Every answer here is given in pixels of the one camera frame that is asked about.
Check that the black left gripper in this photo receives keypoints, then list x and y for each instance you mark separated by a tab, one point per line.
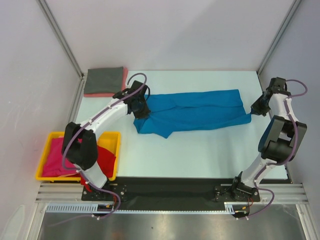
144	114

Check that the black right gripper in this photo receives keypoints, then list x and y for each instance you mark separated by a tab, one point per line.
256	109

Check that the blue t-shirt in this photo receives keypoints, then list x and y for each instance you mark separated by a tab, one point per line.
192	111

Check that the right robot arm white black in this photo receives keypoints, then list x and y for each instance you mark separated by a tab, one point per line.
277	146

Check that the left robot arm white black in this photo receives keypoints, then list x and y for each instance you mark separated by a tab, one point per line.
80	141

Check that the folded salmon pink t-shirt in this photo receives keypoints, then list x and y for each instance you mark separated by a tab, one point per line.
123	77

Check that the folded grey t-shirt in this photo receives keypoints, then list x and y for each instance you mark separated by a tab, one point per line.
103	80

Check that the yellow plastic bin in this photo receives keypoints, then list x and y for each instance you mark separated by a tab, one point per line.
108	140

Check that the red t-shirt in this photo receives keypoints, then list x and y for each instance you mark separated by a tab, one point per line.
107	160

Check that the magenta t-shirt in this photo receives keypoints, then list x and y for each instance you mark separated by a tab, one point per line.
53	167

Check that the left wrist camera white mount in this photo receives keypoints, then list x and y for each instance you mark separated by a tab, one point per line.
138	85

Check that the aluminium front rail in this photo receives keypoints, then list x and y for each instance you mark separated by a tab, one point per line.
286	194

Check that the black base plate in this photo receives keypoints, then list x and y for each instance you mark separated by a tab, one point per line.
144	190

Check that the grey slotted cable duct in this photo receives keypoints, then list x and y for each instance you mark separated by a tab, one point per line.
158	207

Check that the right aluminium frame post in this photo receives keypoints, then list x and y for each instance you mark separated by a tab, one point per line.
279	34

